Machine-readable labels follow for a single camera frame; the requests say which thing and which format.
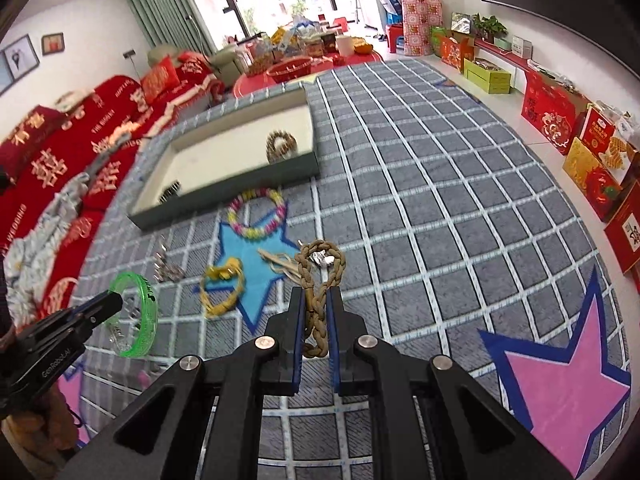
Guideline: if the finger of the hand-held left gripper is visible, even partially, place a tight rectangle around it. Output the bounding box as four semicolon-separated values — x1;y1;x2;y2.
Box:
69;290;124;318
84;304;123;334

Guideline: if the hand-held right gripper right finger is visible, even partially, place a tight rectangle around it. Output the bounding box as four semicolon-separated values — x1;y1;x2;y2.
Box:
327;287;576;480

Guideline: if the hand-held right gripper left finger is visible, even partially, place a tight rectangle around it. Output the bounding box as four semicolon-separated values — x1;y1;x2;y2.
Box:
57;287;307;480

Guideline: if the green translucent bangle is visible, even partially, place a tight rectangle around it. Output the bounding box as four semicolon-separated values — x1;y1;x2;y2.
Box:
102;271;159;359

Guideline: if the silver charm chain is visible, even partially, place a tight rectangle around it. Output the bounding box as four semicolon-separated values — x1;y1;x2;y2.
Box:
154;252;184;282

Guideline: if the pastel bead bracelet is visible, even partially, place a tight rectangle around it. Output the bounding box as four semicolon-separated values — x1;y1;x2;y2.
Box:
227;187;287;240

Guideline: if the grey-green jewelry tray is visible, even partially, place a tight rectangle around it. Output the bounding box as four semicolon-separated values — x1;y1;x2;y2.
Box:
126;85;321;231

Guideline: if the wooden bead bracelet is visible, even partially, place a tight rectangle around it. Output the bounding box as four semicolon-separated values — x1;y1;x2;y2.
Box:
265;131;299;163

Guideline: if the grey white cloth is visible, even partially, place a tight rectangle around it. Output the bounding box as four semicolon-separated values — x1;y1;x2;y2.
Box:
4;174;92;322

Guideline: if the sofa with red cover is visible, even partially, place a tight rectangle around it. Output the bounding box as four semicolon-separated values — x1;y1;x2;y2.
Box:
0;50;223;321

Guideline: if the grey checked star blanket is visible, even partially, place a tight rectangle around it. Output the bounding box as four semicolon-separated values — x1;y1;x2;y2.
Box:
55;57;634;480

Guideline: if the red embroidered cushion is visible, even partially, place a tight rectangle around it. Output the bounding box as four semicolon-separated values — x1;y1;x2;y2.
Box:
142;57;182;99

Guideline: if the red round table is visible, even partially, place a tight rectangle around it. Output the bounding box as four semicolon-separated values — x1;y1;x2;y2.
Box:
232;49;387;99

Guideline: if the red woven basket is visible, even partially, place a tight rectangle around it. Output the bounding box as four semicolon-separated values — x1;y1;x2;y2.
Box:
266;57;314;84

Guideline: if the beige armchair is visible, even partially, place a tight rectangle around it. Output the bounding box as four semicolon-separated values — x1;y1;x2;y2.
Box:
149;42;241;87

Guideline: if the green curtain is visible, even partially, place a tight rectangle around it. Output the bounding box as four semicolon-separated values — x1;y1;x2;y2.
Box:
124;0;217;57

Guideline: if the red and yellow box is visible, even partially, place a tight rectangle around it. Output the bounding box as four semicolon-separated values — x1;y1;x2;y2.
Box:
562;137;624;222

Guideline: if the yellow-green flat box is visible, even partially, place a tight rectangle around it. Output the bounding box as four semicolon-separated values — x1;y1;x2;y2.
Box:
463;57;512;95

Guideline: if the red carton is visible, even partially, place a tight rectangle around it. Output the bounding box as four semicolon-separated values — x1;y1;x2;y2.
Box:
603;194;640;274

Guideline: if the large red gift box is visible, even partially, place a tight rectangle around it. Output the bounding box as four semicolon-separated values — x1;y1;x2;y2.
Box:
520;70;589;156

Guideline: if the green gift box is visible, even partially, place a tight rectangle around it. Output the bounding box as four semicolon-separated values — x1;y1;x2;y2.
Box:
429;26;454;59

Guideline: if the red patterned wrapped box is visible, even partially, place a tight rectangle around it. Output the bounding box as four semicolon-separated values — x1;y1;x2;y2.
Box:
401;0;444;56

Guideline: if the waffle print box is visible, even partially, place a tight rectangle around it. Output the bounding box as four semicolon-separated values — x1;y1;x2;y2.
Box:
580;104;640;187

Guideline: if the potted green plant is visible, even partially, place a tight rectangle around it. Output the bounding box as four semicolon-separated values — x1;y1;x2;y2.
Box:
472;13;509;44

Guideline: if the framed wall picture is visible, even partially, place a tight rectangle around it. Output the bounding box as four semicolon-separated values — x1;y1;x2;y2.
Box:
4;35;41;79

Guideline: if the pink wall shelf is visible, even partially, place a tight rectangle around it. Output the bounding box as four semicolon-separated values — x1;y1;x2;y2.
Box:
474;37;593;92

